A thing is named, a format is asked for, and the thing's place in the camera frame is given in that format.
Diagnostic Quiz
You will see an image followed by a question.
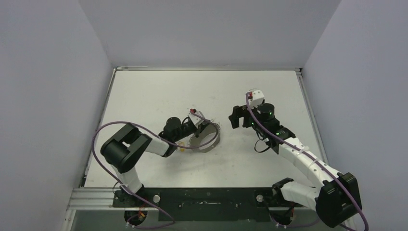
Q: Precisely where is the key with yellow tag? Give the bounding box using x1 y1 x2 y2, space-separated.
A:
178 142 185 152

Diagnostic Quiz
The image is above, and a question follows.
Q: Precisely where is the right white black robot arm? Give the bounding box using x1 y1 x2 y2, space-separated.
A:
228 103 362 228

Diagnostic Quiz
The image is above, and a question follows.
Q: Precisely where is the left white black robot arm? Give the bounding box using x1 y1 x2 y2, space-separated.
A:
100 114 216 207

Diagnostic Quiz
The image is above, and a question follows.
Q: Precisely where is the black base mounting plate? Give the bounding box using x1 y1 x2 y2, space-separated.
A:
112 187 304 222

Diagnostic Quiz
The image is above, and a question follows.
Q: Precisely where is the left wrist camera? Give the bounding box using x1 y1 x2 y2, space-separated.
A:
188 108 205 128

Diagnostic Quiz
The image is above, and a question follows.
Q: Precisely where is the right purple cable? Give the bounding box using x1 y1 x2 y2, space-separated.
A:
245 91 370 231

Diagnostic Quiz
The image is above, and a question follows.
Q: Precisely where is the aluminium frame rail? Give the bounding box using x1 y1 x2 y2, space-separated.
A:
65 187 353 211

